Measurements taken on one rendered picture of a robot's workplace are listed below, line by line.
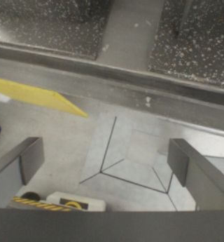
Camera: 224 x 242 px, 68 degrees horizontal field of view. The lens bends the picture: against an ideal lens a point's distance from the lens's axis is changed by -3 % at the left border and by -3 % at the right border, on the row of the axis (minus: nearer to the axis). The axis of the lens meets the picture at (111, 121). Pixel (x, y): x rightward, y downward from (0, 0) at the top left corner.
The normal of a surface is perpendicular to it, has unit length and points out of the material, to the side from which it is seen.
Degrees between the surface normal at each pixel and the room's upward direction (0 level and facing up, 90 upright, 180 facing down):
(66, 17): 90
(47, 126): 0
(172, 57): 0
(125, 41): 0
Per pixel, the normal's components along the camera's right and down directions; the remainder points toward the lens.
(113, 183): -0.18, 0.02
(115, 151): 0.00, -0.12
